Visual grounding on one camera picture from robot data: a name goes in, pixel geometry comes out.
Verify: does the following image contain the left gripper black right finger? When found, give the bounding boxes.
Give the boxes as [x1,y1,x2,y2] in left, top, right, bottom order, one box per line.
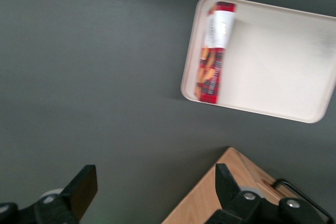
[207,163,329,224]

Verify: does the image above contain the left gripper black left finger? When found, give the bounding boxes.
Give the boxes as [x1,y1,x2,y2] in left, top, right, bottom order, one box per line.
[0,164,99,224]

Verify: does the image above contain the red tartan cookie box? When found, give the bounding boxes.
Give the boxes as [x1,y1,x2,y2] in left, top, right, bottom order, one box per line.
[193,1,237,104]

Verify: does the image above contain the cream plastic tray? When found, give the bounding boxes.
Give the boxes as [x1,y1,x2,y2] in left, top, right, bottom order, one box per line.
[180,0,336,124]

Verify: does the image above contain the wooden two-drawer cabinet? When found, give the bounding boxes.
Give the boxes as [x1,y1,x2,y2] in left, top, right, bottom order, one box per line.
[160,146,331,224]

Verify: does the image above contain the black metal drawer handle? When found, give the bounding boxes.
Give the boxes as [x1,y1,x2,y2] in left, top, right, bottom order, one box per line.
[272,178,332,221]

